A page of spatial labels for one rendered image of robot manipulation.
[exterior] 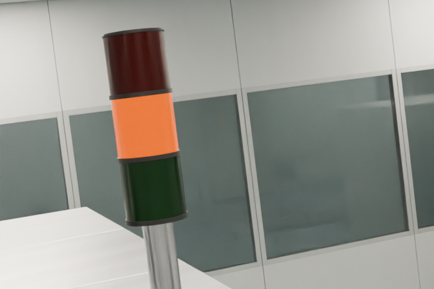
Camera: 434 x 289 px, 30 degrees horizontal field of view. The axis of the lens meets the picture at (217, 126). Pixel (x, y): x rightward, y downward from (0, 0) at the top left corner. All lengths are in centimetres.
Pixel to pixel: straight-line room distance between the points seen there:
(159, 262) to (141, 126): 11
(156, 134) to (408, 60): 552
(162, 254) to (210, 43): 483
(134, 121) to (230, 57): 487
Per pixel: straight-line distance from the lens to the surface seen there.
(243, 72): 552
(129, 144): 63
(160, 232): 65
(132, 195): 64
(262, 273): 566
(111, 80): 64
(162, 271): 65
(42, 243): 123
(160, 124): 63
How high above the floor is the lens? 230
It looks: 3 degrees down
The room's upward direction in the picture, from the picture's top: 7 degrees counter-clockwise
